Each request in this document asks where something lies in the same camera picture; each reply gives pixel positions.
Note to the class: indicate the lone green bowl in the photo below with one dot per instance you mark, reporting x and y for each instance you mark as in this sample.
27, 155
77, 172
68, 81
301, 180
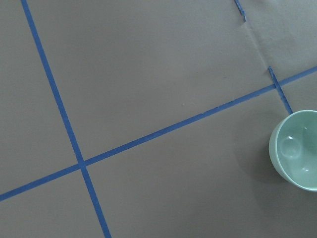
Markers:
293, 149

